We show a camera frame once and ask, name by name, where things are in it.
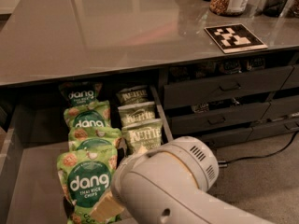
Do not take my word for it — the green Dang rice chip bag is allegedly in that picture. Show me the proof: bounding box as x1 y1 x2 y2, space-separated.
57 145 119 224

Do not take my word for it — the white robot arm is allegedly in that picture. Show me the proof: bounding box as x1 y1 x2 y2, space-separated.
91 136 273 224

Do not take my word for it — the kettle chip bag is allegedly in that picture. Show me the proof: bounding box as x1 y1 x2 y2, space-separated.
117 85 149 105
121 119 163 154
118 102 155 126

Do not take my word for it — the open grey top drawer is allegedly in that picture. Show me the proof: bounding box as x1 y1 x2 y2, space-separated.
0 83 176 224

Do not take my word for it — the rear Kettle chip bag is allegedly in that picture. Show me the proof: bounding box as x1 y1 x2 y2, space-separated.
117 85 149 105

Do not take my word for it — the rear dark Dang chip bag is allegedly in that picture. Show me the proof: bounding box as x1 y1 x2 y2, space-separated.
59 81 103 106

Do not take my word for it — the grey upper middle drawer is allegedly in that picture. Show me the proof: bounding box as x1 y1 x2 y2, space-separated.
164 66 292 109

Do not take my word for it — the grey bottom middle drawer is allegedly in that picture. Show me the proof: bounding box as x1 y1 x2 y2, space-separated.
198 128 252 148

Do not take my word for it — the grey right lower drawer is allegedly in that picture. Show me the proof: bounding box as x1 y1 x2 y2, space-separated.
248 118 299 141

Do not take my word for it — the grey right middle drawer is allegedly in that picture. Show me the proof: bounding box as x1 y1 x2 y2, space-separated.
263 95 299 119

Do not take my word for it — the grey right upper drawer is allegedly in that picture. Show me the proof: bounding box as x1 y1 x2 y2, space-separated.
282 64 299 90

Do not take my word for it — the power strip on floor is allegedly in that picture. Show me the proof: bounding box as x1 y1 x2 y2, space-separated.
218 161 228 168

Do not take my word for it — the black white fiducial marker tile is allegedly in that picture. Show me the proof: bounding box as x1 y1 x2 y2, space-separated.
205 23 268 54

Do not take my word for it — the black power cable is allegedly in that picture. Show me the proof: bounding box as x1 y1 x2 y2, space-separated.
226 130 299 166

